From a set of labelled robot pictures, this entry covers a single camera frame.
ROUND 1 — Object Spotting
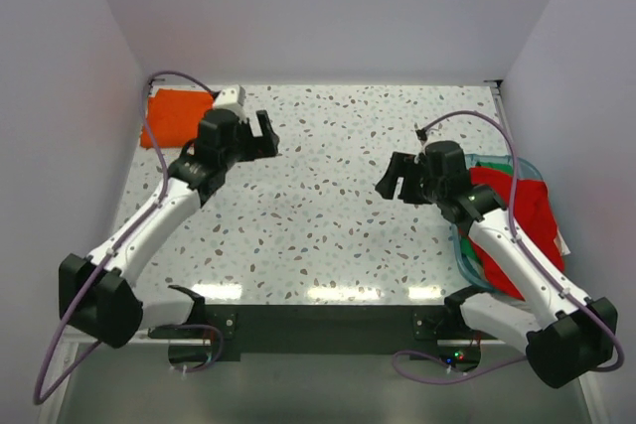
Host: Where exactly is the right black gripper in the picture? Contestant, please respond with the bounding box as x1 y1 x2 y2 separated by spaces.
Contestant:
375 151 445 205

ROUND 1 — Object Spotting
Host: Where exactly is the orange t shirt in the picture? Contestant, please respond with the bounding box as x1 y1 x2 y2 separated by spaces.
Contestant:
147 88 214 149

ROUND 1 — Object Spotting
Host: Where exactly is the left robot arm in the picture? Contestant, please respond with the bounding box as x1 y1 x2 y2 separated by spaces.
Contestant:
59 107 279 349

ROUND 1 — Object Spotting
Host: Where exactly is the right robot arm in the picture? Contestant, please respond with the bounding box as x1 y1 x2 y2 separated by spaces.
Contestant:
375 141 618 388

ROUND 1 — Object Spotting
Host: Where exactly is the clear blue plastic bin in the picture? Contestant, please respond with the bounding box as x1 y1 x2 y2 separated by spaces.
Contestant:
451 154 543 293

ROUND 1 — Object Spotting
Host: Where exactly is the red t shirt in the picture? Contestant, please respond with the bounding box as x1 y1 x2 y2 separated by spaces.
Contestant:
462 167 564 300

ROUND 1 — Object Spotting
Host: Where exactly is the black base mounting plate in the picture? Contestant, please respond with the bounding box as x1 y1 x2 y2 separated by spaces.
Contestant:
148 304 484 372

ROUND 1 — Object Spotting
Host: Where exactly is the white paper sheet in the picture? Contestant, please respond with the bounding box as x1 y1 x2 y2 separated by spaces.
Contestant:
555 229 571 256

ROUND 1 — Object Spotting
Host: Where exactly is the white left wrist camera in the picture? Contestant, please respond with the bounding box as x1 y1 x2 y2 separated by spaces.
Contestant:
213 84 247 122

